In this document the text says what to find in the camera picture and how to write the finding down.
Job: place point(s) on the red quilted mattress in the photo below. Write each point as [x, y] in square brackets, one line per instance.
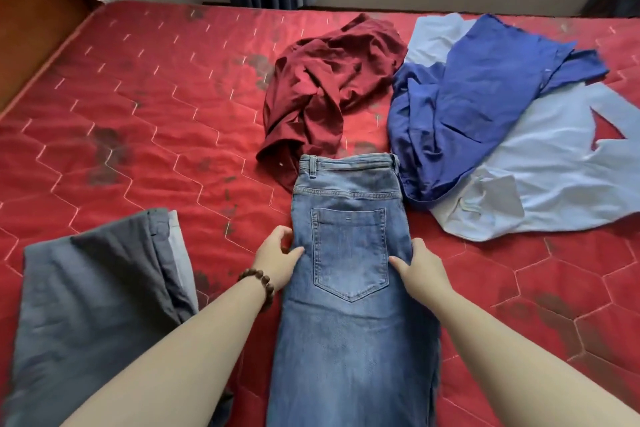
[150, 91]

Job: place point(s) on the person's left hand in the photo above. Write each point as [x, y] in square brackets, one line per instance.
[275, 256]

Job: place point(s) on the dark blue shirt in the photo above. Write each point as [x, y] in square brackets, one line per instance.
[475, 91]

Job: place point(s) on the person's right forearm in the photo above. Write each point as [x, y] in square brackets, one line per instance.
[525, 376]

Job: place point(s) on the person's right hand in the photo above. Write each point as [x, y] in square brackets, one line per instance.
[425, 279]

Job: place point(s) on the dark grey trousers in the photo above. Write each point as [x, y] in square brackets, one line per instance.
[90, 316]

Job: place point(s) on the light blue shirt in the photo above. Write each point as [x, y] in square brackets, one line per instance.
[550, 181]

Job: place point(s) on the maroon shirt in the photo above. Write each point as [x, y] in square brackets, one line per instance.
[325, 91]

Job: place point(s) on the blue denim jeans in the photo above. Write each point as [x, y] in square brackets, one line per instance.
[350, 341]

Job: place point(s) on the person's left forearm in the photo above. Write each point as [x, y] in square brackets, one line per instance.
[175, 366]

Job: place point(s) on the light grey trousers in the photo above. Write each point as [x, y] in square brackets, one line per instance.
[182, 256]

